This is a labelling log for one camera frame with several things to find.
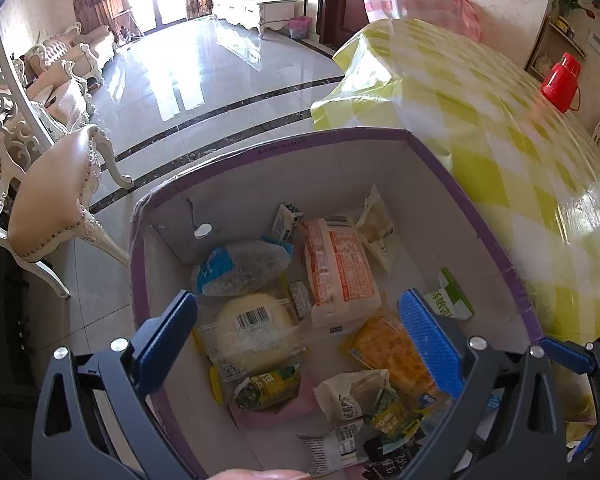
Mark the cream white snack packet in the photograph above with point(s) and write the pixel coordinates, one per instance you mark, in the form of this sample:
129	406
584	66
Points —
342	395

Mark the green white snack packet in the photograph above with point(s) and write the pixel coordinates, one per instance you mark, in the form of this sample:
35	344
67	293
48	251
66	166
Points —
450	295

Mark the blue clear snack packet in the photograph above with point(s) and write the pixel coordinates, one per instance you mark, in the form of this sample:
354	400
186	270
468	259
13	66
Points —
240	267

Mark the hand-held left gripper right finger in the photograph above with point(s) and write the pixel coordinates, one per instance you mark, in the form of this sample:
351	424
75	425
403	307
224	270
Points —
430	345

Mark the red thermos jug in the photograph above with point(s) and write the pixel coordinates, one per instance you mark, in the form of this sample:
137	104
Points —
560	80

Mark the white barcode snack packet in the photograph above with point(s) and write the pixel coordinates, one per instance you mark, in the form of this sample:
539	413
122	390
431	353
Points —
330	447

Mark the round white cake packet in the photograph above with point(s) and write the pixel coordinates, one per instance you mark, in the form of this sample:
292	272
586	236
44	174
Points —
252	330

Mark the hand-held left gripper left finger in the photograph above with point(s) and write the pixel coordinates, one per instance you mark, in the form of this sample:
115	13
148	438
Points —
167	335

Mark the blue white candy packet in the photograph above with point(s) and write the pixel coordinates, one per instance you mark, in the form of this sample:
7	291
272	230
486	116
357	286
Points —
286	222

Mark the pink waste bin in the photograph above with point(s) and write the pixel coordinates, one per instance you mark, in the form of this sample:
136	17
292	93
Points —
299	27

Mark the clear pastry packet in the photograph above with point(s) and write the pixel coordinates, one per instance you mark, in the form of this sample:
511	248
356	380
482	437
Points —
377	230

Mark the person's left hand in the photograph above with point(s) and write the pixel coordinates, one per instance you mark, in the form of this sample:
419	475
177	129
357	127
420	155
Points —
260	476

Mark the white television cabinet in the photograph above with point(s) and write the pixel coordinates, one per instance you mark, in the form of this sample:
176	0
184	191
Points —
245	7

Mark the cream padded carved chair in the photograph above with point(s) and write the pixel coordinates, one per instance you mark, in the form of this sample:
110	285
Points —
55	200

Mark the green yellow snack packet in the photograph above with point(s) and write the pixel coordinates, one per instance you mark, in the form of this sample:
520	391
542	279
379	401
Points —
392	420

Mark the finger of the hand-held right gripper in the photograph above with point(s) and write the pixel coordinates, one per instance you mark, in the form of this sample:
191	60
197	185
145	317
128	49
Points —
565	355
587	447

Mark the red print bread packet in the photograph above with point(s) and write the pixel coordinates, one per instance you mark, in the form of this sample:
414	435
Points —
337	270

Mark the purple cardboard box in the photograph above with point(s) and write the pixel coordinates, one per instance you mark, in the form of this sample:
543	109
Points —
290	170

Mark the small pale snack packet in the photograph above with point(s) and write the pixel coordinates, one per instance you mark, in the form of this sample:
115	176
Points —
300	300

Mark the black snack packet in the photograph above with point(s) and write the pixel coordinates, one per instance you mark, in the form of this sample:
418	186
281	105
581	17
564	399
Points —
385	465

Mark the orange cracker packet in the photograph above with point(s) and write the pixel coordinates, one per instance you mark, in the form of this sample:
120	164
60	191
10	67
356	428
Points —
385	355

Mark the cream tufted sofa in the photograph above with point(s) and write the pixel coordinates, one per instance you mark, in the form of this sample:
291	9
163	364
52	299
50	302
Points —
55	95
95	42

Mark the wooden wall shelf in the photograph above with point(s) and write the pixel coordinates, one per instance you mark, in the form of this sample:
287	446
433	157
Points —
550	45

